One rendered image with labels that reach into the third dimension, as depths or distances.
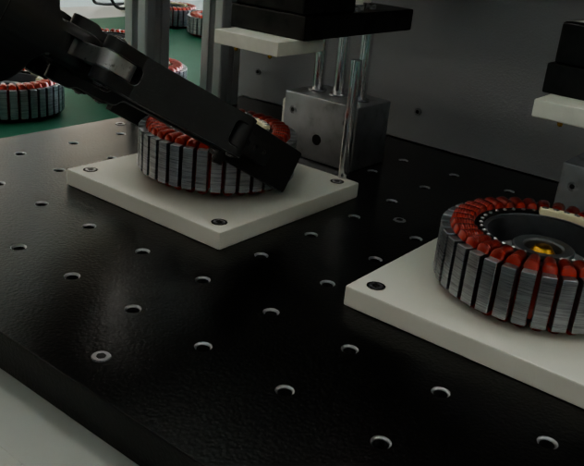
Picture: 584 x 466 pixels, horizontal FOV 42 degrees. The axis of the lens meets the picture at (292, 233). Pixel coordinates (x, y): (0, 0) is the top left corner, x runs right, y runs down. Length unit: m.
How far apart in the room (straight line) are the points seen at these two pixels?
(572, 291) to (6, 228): 0.33
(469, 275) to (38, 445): 0.22
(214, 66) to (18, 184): 0.30
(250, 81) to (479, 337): 0.54
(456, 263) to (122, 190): 0.23
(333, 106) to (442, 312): 0.28
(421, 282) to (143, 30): 0.40
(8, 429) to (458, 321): 0.22
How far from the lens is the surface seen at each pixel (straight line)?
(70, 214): 0.52
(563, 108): 0.44
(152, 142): 0.52
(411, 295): 0.41
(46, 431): 0.36
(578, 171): 0.55
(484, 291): 0.39
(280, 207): 0.51
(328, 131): 0.64
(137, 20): 0.75
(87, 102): 0.89
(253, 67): 0.86
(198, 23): 1.37
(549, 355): 0.39
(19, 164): 0.62
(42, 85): 0.81
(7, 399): 0.38
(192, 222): 0.48
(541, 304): 0.39
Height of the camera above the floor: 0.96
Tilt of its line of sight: 23 degrees down
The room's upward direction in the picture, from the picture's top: 5 degrees clockwise
